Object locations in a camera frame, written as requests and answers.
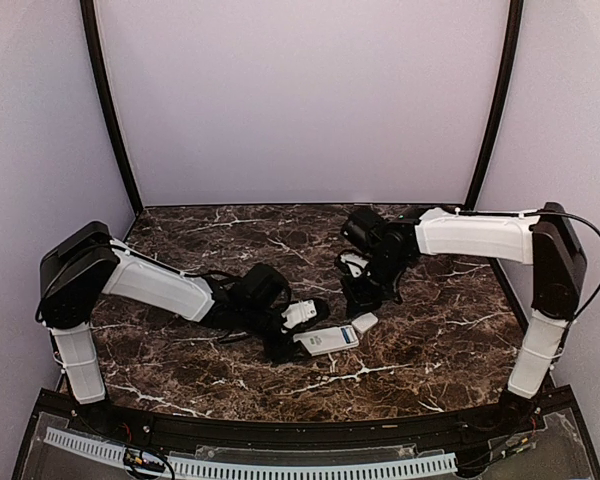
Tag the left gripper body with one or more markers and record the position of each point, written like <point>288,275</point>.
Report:
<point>277,350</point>

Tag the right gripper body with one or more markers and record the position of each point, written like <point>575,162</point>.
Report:
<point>371,291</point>

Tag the white battery cover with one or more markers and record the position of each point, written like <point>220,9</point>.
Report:
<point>364,323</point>

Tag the white remote control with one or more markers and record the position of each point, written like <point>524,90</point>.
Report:
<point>323,341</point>

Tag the blue battery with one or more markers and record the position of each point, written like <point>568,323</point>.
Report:
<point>349,335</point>

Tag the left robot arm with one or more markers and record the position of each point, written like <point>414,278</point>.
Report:
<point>91,263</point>

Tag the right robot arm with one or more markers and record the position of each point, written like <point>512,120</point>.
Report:
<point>382,250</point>

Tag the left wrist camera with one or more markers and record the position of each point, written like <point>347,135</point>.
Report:
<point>302,315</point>

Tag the white cable duct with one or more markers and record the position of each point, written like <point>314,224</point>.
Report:
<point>181,467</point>

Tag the black front rail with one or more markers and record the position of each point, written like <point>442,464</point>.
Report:
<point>184,433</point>

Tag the right black frame post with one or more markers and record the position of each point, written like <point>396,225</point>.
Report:
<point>505,69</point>

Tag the black frame post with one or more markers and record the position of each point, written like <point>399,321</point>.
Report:
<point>108,109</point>
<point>505,69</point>

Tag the left black frame post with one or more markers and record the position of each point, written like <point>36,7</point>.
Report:
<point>108,109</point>

